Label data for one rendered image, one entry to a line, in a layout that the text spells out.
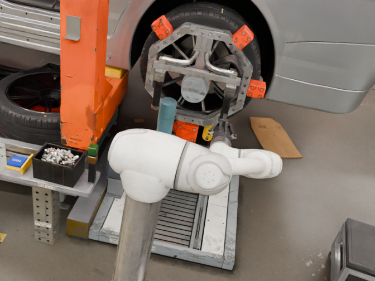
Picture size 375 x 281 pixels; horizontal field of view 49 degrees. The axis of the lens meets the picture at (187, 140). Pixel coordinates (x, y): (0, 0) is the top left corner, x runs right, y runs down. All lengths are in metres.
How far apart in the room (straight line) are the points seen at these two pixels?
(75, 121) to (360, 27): 1.48
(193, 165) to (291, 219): 1.84
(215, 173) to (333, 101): 1.53
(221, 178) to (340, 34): 1.44
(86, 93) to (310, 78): 1.19
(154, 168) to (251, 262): 1.49
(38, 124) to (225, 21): 1.13
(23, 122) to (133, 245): 1.38
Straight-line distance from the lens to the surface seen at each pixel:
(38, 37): 2.54
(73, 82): 1.94
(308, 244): 2.68
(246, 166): 1.40
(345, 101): 2.45
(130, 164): 1.05
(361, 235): 2.37
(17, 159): 2.14
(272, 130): 3.62
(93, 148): 1.89
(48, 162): 1.97
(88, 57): 1.86
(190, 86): 2.05
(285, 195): 2.96
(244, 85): 2.23
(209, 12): 2.17
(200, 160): 1.00
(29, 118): 2.40
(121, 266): 1.27
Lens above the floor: 1.77
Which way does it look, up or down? 33 degrees down
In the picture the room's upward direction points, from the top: 11 degrees clockwise
